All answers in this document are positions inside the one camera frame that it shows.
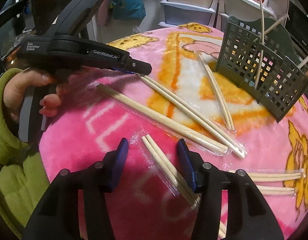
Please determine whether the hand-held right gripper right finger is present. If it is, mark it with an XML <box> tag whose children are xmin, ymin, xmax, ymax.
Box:
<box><xmin>177</xmin><ymin>139</ymin><xmax>284</xmax><ymax>240</ymax></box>

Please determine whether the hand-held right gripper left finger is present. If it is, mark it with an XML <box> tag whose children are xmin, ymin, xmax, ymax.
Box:
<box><xmin>22</xmin><ymin>138</ymin><xmax>129</xmax><ymax>240</ymax></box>

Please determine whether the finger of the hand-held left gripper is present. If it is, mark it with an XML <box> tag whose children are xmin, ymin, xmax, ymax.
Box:
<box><xmin>112</xmin><ymin>56</ymin><xmax>152</xmax><ymax>76</ymax></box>

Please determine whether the chopstick pair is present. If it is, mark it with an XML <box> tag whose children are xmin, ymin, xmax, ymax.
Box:
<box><xmin>263</xmin><ymin>14</ymin><xmax>290</xmax><ymax>36</ymax></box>
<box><xmin>141</xmin><ymin>134</ymin><xmax>202</xmax><ymax>206</ymax></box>
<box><xmin>253</xmin><ymin>0</ymin><xmax>267</xmax><ymax>90</ymax></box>
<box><xmin>297</xmin><ymin>49</ymin><xmax>308</xmax><ymax>68</ymax></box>
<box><xmin>136</xmin><ymin>72</ymin><xmax>247</xmax><ymax>159</ymax></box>

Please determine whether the bunch of chopsticks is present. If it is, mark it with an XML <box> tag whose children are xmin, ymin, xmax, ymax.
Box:
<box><xmin>96</xmin><ymin>53</ymin><xmax>305</xmax><ymax>239</ymax></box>

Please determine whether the green plastic utensil basket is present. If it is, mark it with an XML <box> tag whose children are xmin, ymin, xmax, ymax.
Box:
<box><xmin>214</xmin><ymin>15</ymin><xmax>308</xmax><ymax>123</ymax></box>

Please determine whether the person's left forearm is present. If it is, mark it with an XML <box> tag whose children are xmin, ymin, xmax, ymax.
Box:
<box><xmin>0</xmin><ymin>68</ymin><xmax>30</xmax><ymax>172</ymax></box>

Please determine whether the person's left hand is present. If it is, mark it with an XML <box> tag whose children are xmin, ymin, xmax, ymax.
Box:
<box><xmin>4</xmin><ymin>70</ymin><xmax>70</xmax><ymax>122</ymax></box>

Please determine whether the pink printed blanket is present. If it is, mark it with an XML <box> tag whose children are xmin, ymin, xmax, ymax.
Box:
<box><xmin>39</xmin><ymin>22</ymin><xmax>308</xmax><ymax>240</ymax></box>

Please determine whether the pink hanging cloth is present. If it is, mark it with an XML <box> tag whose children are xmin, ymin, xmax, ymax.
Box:
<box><xmin>92</xmin><ymin>0</ymin><xmax>112</xmax><ymax>27</ymax></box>

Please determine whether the teal hanging bag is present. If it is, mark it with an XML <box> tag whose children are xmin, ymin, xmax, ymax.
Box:
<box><xmin>111</xmin><ymin>0</ymin><xmax>147</xmax><ymax>21</ymax></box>

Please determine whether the white plastic drawer unit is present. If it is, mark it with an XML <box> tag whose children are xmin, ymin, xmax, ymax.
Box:
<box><xmin>159</xmin><ymin>0</ymin><xmax>219</xmax><ymax>28</ymax></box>
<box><xmin>218</xmin><ymin>0</ymin><xmax>290</xmax><ymax>28</ymax></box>

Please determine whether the person's green jacket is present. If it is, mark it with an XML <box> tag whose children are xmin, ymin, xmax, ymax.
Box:
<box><xmin>0</xmin><ymin>152</ymin><xmax>52</xmax><ymax>239</ymax></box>

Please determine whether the black microwave oven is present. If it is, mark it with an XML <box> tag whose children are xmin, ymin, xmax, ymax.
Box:
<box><xmin>285</xmin><ymin>0</ymin><xmax>308</xmax><ymax>53</ymax></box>

